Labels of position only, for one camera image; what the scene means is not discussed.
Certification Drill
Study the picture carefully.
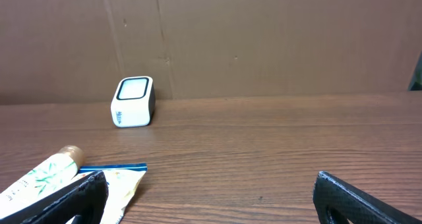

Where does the dark object at wall edge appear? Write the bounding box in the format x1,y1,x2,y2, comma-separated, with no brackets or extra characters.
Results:
407,53,422,91

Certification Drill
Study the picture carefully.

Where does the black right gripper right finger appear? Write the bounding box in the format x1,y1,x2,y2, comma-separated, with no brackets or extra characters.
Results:
313,171,421,224

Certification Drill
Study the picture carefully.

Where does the white bamboo print tube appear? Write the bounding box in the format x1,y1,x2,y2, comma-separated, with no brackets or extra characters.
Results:
1,146,85,219

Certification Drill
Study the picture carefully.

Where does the white barcode scanner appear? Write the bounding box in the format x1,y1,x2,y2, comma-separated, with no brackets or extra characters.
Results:
110,76,156,128

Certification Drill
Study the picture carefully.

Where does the yellow snack chip bag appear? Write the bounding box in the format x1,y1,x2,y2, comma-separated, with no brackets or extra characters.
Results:
71,163,148,224

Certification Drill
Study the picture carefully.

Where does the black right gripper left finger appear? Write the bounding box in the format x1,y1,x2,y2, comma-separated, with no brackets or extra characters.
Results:
1,171,108,224

